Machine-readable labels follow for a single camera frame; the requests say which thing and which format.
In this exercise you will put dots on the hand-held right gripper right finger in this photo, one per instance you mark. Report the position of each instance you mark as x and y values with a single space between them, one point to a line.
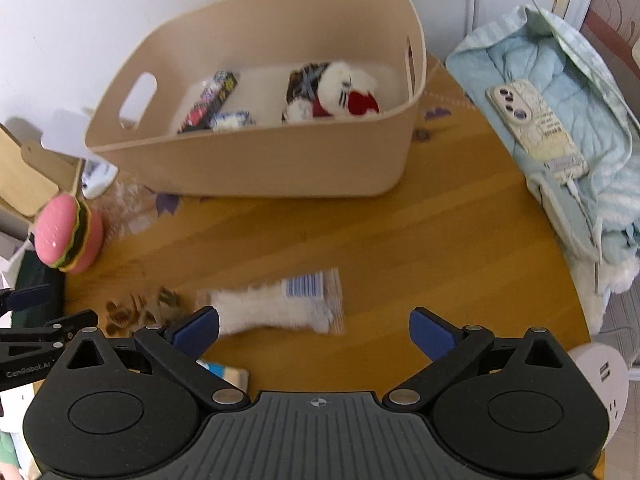
429 335

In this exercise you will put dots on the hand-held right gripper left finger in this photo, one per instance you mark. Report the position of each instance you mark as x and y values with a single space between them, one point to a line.
197 330

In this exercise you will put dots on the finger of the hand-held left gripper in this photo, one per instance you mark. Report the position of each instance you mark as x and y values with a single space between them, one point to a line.
50 327
27 297

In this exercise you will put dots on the clear bag of white socks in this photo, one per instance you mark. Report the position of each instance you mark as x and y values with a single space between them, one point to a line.
270 305

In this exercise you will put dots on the beige plastic storage basket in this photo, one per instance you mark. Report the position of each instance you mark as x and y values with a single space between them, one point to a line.
250 160

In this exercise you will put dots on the blue patterned card box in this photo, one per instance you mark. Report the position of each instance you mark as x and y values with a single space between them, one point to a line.
232 120

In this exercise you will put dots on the long colourful cartoon box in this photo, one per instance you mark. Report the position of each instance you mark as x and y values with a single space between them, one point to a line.
212 97

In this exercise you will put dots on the white cat plush toy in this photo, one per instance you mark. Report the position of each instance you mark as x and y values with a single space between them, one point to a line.
340 85

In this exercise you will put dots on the brown plush toy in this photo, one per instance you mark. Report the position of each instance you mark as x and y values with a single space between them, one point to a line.
302 82

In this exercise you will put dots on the black tissue pack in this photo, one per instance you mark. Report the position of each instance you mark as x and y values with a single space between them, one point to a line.
35 272

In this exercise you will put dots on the brown lattice wooden piece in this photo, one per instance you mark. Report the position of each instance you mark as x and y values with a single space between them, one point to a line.
165 300

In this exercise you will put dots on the small colourful cartoon box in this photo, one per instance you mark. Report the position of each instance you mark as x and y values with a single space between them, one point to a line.
232 375

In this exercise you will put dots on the brown fish-shaped wooden piece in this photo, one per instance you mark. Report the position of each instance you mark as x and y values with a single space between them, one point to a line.
119 316

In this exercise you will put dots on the pink hamburger toy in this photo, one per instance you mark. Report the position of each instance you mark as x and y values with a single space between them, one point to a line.
60 225

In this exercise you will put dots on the round wooden desk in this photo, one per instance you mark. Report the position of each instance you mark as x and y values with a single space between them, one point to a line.
400 240

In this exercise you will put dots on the white folding phone stand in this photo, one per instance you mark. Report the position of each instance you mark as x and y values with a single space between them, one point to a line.
67 130

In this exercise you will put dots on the white round power strip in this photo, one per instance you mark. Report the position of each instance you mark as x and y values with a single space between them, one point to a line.
605 375

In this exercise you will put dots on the phone in patterned case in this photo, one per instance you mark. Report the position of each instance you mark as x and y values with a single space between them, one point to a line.
535 120

